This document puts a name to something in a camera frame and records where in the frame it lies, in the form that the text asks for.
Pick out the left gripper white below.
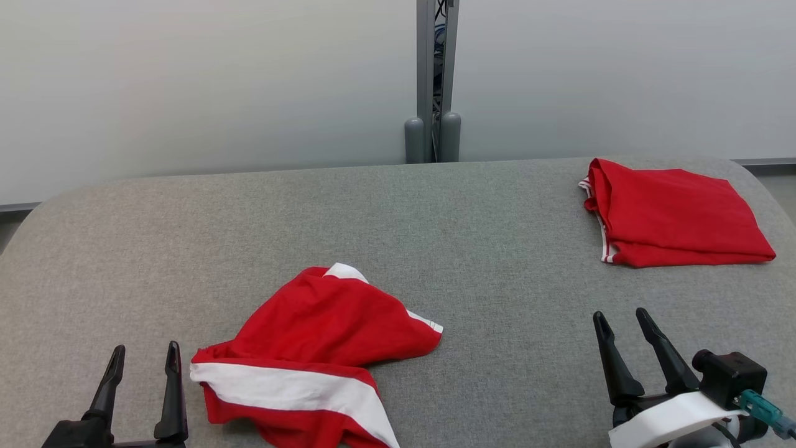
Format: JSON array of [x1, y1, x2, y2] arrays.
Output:
[[83, 340, 189, 448]]

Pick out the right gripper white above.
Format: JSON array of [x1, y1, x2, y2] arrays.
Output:
[[593, 307, 749, 448]]

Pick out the grey cylinder partition foot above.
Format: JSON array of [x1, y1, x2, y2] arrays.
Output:
[[404, 117, 426, 164], [440, 112, 462, 163]]

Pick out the right teal plug black cable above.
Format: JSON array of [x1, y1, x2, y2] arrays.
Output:
[[712, 390, 796, 448]]

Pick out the grey fabric sofa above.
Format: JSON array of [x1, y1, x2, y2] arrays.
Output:
[[0, 156, 796, 448]]

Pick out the red Bulls basketball jersey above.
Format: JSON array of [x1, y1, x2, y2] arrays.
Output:
[[578, 158, 777, 269]]

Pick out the grey metal partition post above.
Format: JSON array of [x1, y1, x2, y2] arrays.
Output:
[[438, 0, 461, 162], [416, 0, 436, 164]]

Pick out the red shorts with white band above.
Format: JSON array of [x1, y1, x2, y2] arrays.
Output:
[[190, 263, 444, 448]]

